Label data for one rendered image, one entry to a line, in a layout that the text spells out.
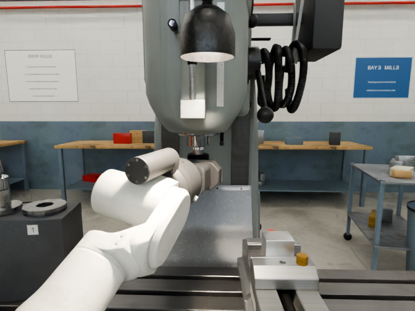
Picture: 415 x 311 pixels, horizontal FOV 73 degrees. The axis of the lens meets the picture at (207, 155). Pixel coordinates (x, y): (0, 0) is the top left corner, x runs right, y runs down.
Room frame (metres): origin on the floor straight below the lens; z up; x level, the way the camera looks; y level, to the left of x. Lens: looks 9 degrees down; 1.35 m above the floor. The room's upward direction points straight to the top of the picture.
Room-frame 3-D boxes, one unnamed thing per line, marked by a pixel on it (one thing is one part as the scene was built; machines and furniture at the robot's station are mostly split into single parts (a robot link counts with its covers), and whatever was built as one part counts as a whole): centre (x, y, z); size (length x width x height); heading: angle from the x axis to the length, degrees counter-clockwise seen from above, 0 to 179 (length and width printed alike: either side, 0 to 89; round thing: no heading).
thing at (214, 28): (0.38, 0.00, 1.45); 0.07 x 0.07 x 0.06
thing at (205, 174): (0.51, 0.05, 1.23); 0.13 x 0.12 x 0.10; 73
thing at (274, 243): (0.59, -0.15, 1.05); 0.06 x 0.05 x 0.06; 89
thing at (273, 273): (0.53, -0.15, 1.03); 0.12 x 0.06 x 0.04; 89
